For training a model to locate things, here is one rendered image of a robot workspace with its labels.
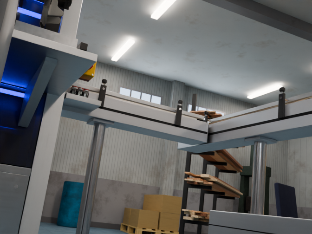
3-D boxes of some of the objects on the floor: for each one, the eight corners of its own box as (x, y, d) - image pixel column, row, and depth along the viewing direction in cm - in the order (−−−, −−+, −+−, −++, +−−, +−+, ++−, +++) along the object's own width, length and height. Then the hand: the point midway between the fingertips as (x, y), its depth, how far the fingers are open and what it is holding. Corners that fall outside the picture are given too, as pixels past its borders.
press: (251, 243, 964) (256, 148, 1026) (273, 247, 890) (277, 145, 952) (230, 241, 939) (237, 144, 1002) (250, 245, 865) (256, 140, 928)
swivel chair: (335, 290, 343) (334, 186, 367) (291, 289, 323) (294, 179, 347) (291, 277, 393) (293, 187, 417) (250, 275, 373) (255, 180, 397)
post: (-13, 370, 109) (98, -170, 161) (8, 368, 112) (111, -163, 164) (-12, 380, 104) (103, -183, 156) (10, 378, 106) (116, -175, 158)
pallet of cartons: (155, 233, 861) (159, 197, 882) (183, 241, 736) (187, 198, 757) (115, 230, 824) (120, 191, 845) (137, 237, 699) (143, 191, 720)
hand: (41, 22), depth 109 cm, fingers closed
